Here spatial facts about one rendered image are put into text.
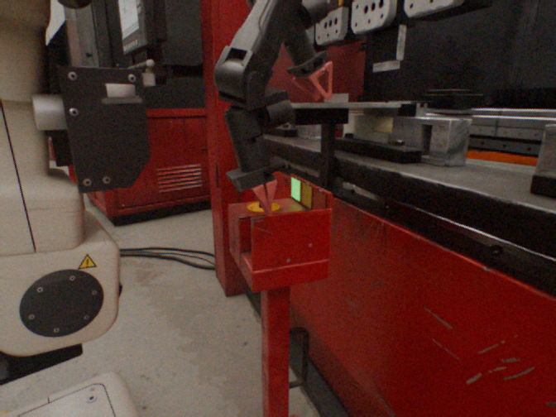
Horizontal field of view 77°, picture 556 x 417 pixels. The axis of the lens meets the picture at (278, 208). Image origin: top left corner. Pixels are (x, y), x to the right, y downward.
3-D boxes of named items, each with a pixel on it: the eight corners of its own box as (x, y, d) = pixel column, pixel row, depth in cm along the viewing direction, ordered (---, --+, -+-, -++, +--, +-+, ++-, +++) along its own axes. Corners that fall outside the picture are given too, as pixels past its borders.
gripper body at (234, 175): (289, 170, 62) (279, 129, 60) (236, 189, 60) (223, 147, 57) (276, 165, 68) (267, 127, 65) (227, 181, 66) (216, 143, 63)
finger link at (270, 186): (286, 216, 64) (274, 168, 61) (251, 230, 63) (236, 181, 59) (274, 207, 70) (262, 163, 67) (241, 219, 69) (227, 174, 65)
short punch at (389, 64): (370, 71, 93) (372, 32, 90) (376, 72, 93) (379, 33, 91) (395, 68, 84) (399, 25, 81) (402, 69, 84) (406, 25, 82)
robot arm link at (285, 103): (213, 64, 57) (247, 74, 52) (263, 53, 63) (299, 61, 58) (219, 133, 64) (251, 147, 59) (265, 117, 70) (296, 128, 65)
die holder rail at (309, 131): (266, 130, 164) (265, 109, 161) (277, 130, 166) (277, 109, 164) (316, 141, 120) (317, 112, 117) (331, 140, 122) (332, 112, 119)
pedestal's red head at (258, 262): (229, 251, 83) (226, 178, 78) (291, 243, 88) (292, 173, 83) (252, 293, 65) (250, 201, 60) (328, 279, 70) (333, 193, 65)
